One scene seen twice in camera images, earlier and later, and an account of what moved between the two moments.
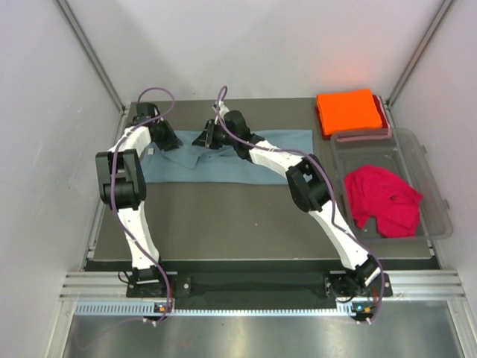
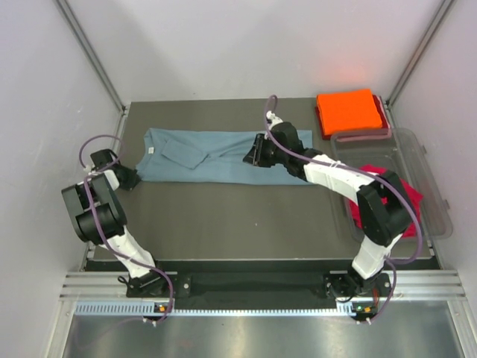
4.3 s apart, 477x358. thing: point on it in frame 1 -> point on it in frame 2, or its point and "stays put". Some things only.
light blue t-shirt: (191, 165) stays put
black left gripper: (172, 141) -> (133, 179)
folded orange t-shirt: (346, 112) stays put
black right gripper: (206, 138) -> (256, 157)
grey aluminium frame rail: (405, 284) stays put
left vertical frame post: (94, 56) stays put
